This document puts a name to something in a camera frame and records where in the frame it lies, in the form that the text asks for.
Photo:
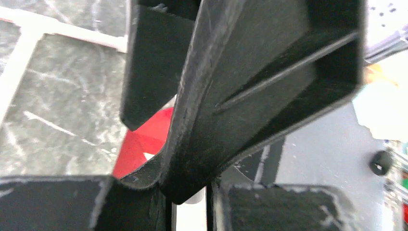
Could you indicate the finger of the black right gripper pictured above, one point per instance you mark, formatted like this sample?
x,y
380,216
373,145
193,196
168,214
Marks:
x,y
158,42
255,71

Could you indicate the green white glue stick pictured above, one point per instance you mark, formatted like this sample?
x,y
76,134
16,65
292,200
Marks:
x,y
191,215

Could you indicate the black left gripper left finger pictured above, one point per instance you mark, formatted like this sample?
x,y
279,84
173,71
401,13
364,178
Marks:
x,y
84,203

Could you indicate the tan paper letter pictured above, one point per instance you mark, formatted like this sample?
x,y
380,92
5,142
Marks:
x,y
148,156

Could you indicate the red paper envelope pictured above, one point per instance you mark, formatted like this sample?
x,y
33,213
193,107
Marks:
x,y
149,138

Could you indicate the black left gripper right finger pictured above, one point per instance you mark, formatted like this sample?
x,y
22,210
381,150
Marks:
x,y
257,207

